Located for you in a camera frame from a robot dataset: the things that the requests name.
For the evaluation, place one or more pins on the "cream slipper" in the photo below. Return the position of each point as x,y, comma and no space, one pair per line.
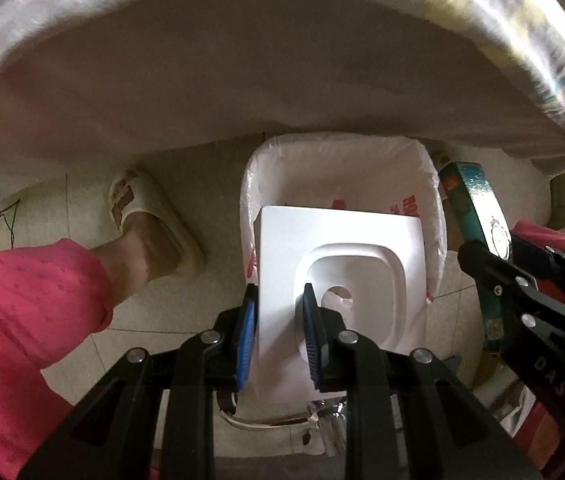
155,200

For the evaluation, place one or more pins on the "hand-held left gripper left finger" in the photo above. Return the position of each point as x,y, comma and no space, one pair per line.
246,327

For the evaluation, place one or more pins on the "pink trousers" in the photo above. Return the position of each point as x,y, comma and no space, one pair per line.
22,320

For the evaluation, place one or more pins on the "white moulded plastic tray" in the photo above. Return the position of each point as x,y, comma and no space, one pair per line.
282,270

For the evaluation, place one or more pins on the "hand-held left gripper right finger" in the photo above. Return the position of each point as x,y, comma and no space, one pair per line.
311,340

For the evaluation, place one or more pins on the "teal cardboard box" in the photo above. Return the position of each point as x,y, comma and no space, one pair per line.
482,195

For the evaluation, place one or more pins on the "bin with white bag liner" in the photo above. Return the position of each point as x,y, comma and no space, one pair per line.
342,165

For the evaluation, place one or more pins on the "pink red cloth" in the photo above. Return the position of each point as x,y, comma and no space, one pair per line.
557,235

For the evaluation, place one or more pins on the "bed with circle print sheet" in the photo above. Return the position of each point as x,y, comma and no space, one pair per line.
242,60

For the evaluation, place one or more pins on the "chrome metal fitting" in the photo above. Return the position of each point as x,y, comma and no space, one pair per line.
331,425

